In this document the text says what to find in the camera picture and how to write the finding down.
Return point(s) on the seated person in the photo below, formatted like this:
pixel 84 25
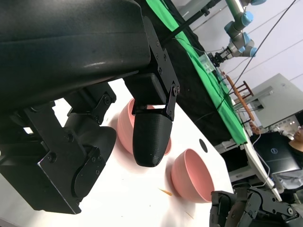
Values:
pixel 298 139

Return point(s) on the brown wooden chair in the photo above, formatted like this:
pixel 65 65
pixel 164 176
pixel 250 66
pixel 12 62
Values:
pixel 236 91

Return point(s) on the pink plastic bowl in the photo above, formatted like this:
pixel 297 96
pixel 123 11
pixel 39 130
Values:
pixel 189 175
pixel 124 127

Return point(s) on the black tripod pole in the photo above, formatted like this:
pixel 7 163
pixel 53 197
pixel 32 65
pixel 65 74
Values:
pixel 189 22

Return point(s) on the grey metal cabinet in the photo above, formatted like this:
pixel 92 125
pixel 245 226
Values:
pixel 279 101

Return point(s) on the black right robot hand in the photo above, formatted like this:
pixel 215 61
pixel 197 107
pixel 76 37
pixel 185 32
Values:
pixel 251 208

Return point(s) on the black round table grommet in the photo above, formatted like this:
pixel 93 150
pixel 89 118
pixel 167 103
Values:
pixel 203 145

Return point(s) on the small clear plastic box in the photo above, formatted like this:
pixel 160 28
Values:
pixel 207 63

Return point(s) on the green cloth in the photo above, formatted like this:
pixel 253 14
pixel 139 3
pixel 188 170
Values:
pixel 227 111

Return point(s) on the grey blue industrial robot arm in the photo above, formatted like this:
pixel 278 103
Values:
pixel 239 26

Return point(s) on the black backdrop cloth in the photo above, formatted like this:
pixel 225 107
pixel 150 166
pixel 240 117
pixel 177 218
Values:
pixel 189 94

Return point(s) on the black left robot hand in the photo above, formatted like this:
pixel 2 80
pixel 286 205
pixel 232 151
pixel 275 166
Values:
pixel 71 59

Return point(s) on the wooden toothpick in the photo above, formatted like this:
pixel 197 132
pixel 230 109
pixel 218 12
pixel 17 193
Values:
pixel 165 192
pixel 189 214

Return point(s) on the black laptop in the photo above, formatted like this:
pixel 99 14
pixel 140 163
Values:
pixel 274 151

